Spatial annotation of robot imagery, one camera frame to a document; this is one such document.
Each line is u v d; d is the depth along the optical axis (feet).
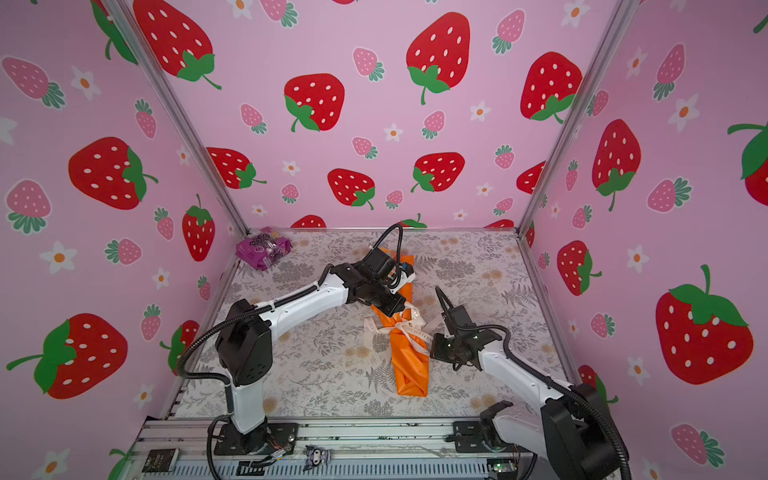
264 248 3.52
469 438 2.36
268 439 2.39
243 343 1.59
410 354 2.68
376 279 2.31
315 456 2.29
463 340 2.13
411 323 2.82
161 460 2.29
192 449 2.38
